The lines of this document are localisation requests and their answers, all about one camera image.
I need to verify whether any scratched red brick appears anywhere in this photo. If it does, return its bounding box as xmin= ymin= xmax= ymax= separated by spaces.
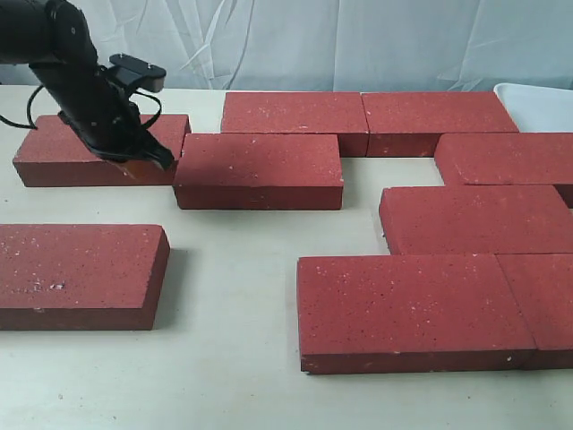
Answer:
xmin=1 ymin=224 xmax=170 ymax=331

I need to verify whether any front right red brick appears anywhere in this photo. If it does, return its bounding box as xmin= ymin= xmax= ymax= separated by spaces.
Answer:
xmin=497 ymin=254 xmax=572 ymax=370

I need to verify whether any movable red brick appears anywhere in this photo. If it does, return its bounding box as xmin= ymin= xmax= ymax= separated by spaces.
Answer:
xmin=173 ymin=133 xmax=344 ymax=211

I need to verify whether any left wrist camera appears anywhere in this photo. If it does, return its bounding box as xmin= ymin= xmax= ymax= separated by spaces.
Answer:
xmin=108 ymin=54 xmax=167 ymax=94

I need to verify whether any middle right red brick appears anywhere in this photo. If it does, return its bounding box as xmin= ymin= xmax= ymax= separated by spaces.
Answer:
xmin=434 ymin=133 xmax=572 ymax=207

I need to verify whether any white plastic tray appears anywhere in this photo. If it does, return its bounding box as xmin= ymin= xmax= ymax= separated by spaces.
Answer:
xmin=493 ymin=82 xmax=573 ymax=133

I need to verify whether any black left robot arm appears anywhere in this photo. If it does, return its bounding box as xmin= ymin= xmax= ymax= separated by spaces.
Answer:
xmin=1 ymin=1 xmax=175 ymax=172

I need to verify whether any centre red brick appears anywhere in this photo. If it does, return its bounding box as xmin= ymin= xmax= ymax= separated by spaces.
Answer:
xmin=379 ymin=185 xmax=572 ymax=254

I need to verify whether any far left red brick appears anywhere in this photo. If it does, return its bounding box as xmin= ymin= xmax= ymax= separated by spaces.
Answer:
xmin=13 ymin=115 xmax=176 ymax=187

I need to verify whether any white backdrop cloth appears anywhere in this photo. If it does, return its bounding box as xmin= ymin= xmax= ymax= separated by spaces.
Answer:
xmin=0 ymin=0 xmax=573 ymax=93

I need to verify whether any front left red brick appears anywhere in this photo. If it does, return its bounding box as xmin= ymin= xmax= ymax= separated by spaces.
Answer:
xmin=296 ymin=254 xmax=536 ymax=374

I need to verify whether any back left red brick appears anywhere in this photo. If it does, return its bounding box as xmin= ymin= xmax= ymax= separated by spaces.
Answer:
xmin=220 ymin=91 xmax=369 ymax=158

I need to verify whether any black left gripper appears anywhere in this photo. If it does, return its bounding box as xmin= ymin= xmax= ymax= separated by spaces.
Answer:
xmin=30 ymin=63 xmax=175 ymax=181

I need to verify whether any back right red brick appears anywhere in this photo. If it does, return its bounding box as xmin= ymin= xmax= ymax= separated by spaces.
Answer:
xmin=362 ymin=91 xmax=518 ymax=158

